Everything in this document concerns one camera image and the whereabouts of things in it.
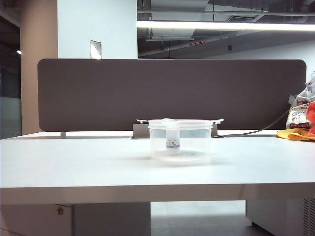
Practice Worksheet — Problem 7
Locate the clear round clip lid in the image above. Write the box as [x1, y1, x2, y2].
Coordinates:
[136, 117, 225, 125]

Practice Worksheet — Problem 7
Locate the small white medicine bottle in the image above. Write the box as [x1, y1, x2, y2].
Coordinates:
[166, 124, 181, 156]

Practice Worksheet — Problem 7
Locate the round clear plastic box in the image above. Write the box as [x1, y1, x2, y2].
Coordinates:
[147, 119, 214, 165]

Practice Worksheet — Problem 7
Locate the brown fabric desk divider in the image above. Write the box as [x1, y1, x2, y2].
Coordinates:
[37, 58, 307, 132]

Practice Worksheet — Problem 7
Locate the long ceiling light strip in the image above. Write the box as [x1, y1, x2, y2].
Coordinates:
[137, 21, 315, 31]

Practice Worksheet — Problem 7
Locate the white drawer cabinet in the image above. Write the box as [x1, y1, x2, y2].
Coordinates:
[0, 203, 151, 236]

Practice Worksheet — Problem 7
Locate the orange cloth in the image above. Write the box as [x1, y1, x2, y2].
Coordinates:
[275, 127, 315, 143]

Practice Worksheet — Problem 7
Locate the printed plastic snack bag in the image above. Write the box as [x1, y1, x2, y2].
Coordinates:
[286, 72, 315, 130]

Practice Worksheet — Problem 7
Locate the white vented cabinet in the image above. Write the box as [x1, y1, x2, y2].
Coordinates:
[245, 198, 315, 236]

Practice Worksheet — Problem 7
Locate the silver wall plate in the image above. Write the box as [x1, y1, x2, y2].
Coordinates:
[90, 40, 102, 59]

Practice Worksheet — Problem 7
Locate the grey power cable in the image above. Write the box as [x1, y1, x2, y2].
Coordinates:
[222, 109, 291, 136]

